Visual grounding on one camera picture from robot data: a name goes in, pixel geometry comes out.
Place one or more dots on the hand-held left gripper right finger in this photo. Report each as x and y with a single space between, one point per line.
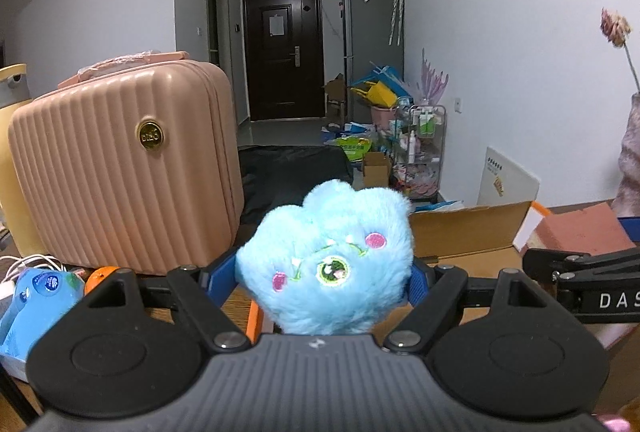
417 284

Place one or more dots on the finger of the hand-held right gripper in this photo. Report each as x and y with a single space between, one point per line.
600 274
575 259

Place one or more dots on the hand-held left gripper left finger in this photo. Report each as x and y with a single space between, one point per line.
220 277

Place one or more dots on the light blue plush toy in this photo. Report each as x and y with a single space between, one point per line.
320 242

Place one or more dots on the salmon pink box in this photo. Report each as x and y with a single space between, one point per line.
580 227

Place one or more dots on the blue white plastic bag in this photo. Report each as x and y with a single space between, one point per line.
440 206

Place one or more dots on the white board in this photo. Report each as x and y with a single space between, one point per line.
505 182

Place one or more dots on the pink textured vase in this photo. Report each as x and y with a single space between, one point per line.
631 162

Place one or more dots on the orange fruit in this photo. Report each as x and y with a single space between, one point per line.
102 274

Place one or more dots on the black bag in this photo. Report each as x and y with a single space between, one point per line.
290 177

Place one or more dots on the small cardboard box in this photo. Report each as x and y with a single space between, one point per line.
376 169

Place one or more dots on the pink ribbed suitcase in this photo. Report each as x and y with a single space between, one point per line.
125 172

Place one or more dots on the green plastic bag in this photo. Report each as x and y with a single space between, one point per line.
352 147

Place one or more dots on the pink bucket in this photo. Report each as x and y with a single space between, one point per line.
382 114

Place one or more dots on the blue tissue pack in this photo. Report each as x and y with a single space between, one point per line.
35 307

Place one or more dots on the yellow bag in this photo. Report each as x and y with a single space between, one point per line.
377 94

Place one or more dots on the brown carton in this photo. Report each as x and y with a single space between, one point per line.
335 99

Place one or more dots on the purple feather decoration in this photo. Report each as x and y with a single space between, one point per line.
432 79

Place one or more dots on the blue paper bag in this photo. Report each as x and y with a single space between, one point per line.
387 79

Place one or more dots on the dark brown door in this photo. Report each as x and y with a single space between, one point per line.
282 57

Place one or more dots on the dried rose bouquet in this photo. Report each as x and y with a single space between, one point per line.
617 27

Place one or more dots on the grey refrigerator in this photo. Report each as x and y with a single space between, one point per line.
372 32

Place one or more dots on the dark side doorway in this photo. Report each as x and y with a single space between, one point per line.
215 17

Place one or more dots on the clear folded umbrella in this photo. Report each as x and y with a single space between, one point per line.
397 7

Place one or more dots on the white wall socket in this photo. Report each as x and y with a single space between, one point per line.
457 104

